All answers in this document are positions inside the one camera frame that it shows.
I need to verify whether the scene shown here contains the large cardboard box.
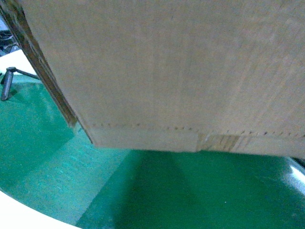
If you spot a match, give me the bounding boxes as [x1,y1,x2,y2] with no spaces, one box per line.
[0,0,305,158]

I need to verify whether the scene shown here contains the black mini tripod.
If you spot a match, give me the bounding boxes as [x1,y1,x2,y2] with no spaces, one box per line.
[0,67,40,101]

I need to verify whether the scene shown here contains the green conveyor belt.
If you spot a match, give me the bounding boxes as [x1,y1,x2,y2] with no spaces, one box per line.
[0,76,305,229]

